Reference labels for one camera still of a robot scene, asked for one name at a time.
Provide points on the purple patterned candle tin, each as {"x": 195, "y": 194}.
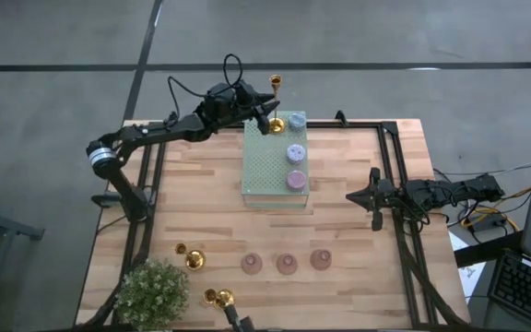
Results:
{"x": 296, "y": 180}

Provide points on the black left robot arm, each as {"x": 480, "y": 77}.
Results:
{"x": 155, "y": 131}

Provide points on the green perforated box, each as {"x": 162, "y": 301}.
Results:
{"x": 265, "y": 166}

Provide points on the black desk bar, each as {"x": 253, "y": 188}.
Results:
{"x": 487, "y": 251}

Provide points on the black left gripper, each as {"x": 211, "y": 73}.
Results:
{"x": 226, "y": 108}

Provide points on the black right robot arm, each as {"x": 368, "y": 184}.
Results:
{"x": 454, "y": 191}

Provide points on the potted green white-flowered plant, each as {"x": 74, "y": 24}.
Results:
{"x": 152, "y": 295}

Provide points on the pink ribbed glass candle holder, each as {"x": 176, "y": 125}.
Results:
{"x": 251, "y": 264}
{"x": 286, "y": 264}
{"x": 321, "y": 259}

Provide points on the black keyboard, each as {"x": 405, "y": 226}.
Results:
{"x": 523, "y": 286}

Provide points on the white paper sheet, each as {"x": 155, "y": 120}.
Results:
{"x": 470, "y": 276}

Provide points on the black metal table frame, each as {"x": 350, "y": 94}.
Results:
{"x": 353, "y": 125}

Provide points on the tall gold candlestick holder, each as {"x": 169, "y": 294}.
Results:
{"x": 275, "y": 124}

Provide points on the short gold candlestick holder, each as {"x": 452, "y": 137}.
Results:
{"x": 225, "y": 299}

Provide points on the blue-grey patterned candle tin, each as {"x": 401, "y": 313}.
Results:
{"x": 297, "y": 121}

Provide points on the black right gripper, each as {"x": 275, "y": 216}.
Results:
{"x": 387, "y": 196}

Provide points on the medium gold candlestick holder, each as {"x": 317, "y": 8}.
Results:
{"x": 195, "y": 259}

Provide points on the lavender floral candle tin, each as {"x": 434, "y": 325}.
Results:
{"x": 296, "y": 153}

